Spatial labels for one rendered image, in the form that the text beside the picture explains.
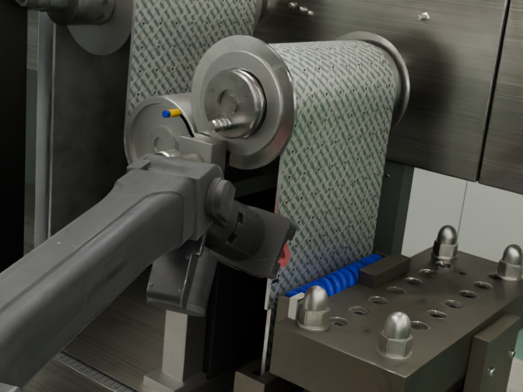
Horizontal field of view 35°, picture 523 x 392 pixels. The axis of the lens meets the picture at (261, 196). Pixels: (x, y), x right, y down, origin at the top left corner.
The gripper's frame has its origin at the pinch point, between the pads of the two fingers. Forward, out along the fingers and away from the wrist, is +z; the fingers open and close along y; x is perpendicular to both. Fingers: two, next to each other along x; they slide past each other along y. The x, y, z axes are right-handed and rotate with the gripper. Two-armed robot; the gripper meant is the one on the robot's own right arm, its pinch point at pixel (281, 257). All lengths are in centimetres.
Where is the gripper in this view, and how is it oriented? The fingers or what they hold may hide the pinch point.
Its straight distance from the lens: 95.6
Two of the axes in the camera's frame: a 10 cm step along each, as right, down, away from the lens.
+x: 3.8, -9.2, 1.3
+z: 4.9, 3.2, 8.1
